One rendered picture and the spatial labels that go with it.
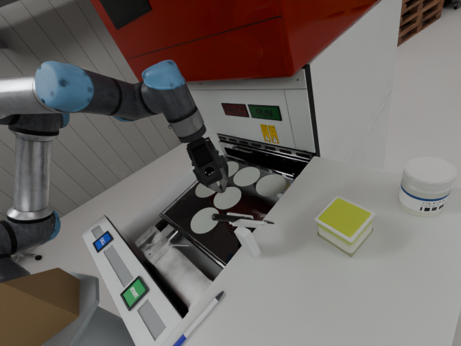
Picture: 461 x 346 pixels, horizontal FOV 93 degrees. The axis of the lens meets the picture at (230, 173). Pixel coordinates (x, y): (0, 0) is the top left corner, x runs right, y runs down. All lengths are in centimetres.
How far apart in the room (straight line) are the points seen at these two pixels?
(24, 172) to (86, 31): 228
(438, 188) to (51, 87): 65
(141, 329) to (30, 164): 59
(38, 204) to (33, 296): 28
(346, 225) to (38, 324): 87
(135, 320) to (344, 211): 49
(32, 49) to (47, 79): 260
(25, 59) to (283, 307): 299
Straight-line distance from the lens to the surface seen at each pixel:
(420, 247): 53
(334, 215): 46
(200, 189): 84
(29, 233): 98
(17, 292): 85
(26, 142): 88
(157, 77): 48
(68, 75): 45
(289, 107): 64
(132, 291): 64
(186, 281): 67
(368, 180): 62
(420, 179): 50
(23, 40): 307
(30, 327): 95
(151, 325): 58
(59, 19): 305
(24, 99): 58
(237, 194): 74
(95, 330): 106
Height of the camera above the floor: 141
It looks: 37 degrees down
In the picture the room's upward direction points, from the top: 25 degrees counter-clockwise
